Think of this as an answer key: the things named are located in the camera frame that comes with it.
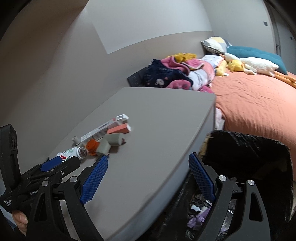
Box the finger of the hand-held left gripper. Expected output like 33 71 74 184
44 156 81 186
25 156 63 180

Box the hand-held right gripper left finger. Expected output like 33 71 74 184
27 155 109 241

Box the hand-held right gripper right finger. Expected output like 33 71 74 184
188 152 271 241

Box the white plastic drink bottle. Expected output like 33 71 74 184
57 146 89 163

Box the orange bottle cap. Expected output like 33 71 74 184
86 139 100 156

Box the purple plastic bag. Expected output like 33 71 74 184
187 206 211 229

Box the grey pipe elbow fitting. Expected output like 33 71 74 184
96 133 126 155

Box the black-lined trash bin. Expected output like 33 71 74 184
162 130 292 241

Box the long white cardboard box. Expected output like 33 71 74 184
81 114 129 143

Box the salmon pink small box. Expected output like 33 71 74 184
107 123 131 135

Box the person's left hand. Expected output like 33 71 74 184
11 210 28 235

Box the pale pink garment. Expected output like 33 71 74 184
215 108 225 131

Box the bed with orange sheet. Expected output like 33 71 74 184
211 70 296 149

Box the yellow dotted pillow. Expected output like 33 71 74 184
215 60 230 77

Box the navy printed garment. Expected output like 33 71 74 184
142 59 194 89

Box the pink fleece blanket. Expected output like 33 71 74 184
161 57 216 93

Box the yellow duck plush toy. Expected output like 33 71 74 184
228 60 245 72

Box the pale dotted pillow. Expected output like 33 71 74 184
203 55 224 68

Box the mustard yellow garment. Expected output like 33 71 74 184
170 53 197 63

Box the white goose plush toy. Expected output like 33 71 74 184
220 53 296 89

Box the checkered patchwork pillow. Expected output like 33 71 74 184
201 37 233 55

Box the teal long pillow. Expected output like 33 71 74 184
227 46 288 76

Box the grey room door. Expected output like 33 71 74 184
269 5 296 77

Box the black wall socket panel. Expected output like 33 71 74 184
127 70 147 88

